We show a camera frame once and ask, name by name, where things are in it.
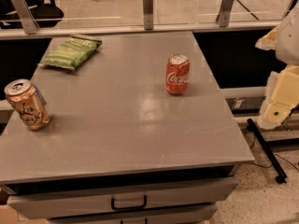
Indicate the left metal bracket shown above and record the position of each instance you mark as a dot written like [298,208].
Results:
[28,22]

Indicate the grey upper drawer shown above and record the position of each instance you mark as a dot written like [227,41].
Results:
[97,201]

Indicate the grey lower drawer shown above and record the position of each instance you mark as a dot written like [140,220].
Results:
[188,214]

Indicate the green jalapeno chip bag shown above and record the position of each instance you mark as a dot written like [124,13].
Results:
[72,53]

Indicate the orange LaCroix can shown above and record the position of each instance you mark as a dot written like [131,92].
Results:
[27,100]

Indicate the black drawer handle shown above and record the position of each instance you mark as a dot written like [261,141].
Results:
[129,205]

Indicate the red Coca-Cola can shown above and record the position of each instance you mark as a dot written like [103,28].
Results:
[177,74]

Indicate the black metal floor bar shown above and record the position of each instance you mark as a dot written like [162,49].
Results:
[281,178]

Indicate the grey drawer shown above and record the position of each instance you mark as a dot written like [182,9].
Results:
[97,201]
[188,214]

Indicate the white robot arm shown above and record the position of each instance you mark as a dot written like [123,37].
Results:
[287,47]

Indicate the middle metal bracket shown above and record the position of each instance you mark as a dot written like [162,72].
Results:
[148,14]

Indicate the black office chair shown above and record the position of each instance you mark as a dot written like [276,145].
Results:
[45,12]

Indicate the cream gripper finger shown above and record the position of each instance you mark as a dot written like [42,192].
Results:
[268,41]
[281,97]

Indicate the metal bracket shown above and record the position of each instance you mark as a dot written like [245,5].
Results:
[148,14]
[28,22]
[224,14]

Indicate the glass barrier panel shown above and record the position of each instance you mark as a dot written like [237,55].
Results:
[102,13]

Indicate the right metal bracket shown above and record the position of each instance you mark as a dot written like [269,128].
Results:
[224,14]

